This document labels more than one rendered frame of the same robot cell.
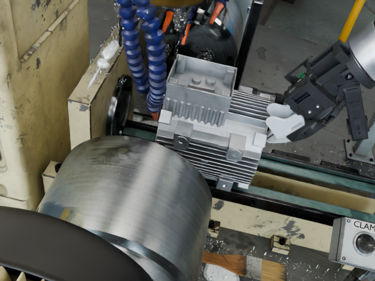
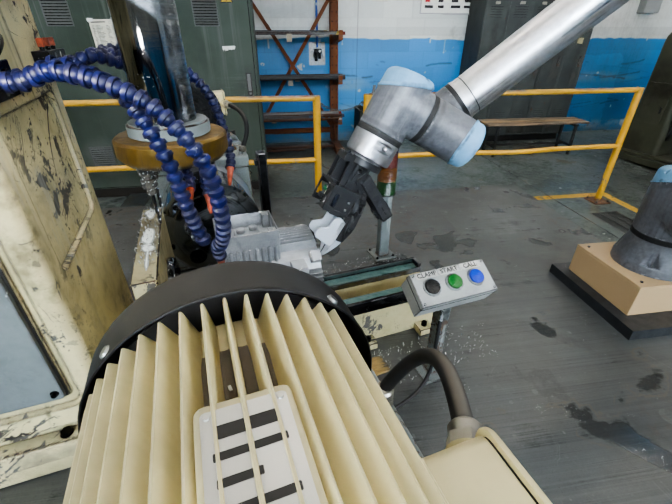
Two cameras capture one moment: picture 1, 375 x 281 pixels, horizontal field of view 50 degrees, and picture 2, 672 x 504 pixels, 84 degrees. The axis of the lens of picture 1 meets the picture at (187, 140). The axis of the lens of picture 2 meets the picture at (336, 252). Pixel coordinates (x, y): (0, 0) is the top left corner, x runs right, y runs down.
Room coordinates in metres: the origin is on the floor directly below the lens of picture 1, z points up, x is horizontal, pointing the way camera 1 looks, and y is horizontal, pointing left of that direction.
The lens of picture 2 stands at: (-0.07, 0.09, 1.49)
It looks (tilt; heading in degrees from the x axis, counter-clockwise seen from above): 31 degrees down; 337
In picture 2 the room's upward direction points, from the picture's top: straight up
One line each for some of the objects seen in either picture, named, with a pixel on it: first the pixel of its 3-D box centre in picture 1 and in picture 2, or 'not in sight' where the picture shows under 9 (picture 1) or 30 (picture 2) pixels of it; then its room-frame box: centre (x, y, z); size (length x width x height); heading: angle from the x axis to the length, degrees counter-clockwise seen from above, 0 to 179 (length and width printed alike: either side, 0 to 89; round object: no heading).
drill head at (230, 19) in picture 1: (193, 32); (210, 211); (0.96, 0.04, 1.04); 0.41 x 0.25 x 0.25; 178
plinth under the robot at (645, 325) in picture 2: not in sight; (634, 292); (0.40, -1.07, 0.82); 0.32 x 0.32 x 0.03; 76
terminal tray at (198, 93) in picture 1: (200, 90); (246, 239); (0.63, 0.00, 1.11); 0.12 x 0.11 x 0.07; 87
